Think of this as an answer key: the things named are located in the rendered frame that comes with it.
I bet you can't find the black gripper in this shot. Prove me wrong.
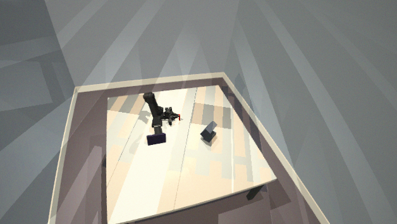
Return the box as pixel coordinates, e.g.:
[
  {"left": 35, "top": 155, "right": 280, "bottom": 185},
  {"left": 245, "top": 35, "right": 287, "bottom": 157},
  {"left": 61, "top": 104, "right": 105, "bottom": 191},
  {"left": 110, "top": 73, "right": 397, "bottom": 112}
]
[{"left": 162, "top": 107, "right": 180, "bottom": 125}]

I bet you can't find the grey sloped panel with hole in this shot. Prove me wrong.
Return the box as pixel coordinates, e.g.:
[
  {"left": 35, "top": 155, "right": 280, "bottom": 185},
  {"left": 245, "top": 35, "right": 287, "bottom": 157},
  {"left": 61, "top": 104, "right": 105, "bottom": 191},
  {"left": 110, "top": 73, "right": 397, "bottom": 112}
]
[{"left": 201, "top": 121, "right": 217, "bottom": 143}]

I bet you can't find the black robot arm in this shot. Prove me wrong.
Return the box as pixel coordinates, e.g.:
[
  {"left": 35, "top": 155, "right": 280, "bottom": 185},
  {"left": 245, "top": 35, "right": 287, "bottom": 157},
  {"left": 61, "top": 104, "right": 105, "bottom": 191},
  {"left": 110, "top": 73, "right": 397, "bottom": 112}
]
[{"left": 143, "top": 92, "right": 170, "bottom": 135}]

